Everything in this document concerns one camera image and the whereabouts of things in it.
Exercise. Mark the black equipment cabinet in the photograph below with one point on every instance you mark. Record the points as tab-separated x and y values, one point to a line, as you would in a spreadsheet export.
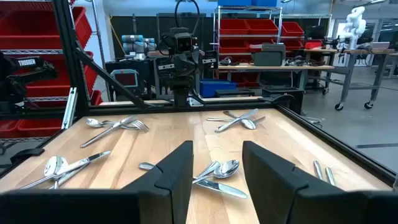
146	81

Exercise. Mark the red storage bin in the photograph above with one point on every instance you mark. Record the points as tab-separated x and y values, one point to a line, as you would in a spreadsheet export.
90	77
234	26
233	45
7	129
292	43
38	128
312	45
292	28
31	31
261	26
96	98

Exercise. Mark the silver aluminium bracket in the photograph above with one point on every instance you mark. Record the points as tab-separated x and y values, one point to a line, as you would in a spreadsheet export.
70	107

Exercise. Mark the grey corner bracket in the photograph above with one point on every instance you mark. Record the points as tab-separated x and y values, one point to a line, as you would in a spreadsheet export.
194	101

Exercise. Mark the blue storage bin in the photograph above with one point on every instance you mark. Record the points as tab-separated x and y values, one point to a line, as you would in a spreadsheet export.
217	87

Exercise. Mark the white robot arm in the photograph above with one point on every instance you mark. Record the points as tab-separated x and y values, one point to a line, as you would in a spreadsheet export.
354	25

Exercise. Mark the wooden workbench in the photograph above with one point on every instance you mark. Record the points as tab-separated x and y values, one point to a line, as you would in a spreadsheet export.
264	67

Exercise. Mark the black partition panel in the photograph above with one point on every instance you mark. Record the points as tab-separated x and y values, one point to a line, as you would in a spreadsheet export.
146	25

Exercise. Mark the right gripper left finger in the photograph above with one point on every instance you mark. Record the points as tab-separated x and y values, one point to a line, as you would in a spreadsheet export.
174	186

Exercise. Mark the black flat tray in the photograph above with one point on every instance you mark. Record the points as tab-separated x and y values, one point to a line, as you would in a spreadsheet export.
234	92

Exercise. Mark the grey laptop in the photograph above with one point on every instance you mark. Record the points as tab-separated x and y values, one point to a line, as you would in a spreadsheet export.
380	45

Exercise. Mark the black Trossen robot arm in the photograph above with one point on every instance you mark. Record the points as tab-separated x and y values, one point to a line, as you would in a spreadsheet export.
25	81

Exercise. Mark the wheeled grey workbench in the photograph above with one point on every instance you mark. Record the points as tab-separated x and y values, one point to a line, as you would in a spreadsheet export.
373	51

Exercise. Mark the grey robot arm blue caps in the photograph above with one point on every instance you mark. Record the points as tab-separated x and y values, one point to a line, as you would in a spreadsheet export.
136	43

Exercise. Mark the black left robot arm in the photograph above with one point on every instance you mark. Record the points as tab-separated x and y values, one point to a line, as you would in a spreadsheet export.
182	96

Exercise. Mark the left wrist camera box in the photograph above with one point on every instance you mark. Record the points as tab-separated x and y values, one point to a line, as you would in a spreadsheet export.
184	43

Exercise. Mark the teach pendant red screen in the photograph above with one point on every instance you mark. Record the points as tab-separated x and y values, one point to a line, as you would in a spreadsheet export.
124	78

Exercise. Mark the black equipment box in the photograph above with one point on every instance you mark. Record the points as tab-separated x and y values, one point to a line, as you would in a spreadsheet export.
280	93

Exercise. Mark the black plastic clamp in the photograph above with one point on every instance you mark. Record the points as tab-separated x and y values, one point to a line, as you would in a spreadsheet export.
26	154

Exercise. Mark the grey equipment case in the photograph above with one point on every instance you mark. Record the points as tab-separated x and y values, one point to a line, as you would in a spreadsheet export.
269	54

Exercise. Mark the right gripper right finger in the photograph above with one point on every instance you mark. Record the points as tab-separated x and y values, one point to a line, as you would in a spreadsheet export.
273	193

